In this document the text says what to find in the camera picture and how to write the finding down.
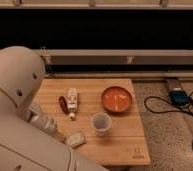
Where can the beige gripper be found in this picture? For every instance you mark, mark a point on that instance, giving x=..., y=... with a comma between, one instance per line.
x=42, y=121

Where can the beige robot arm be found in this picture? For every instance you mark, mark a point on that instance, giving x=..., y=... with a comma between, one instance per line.
x=24, y=147

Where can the red brown chip bag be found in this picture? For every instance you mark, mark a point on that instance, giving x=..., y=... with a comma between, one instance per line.
x=63, y=104

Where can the white squeeze bottle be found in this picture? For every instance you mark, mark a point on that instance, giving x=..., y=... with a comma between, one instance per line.
x=72, y=103

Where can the orange round bowl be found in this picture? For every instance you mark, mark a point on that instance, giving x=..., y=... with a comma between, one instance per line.
x=116, y=99

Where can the blue power box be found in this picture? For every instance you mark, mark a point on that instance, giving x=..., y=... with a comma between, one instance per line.
x=179, y=98

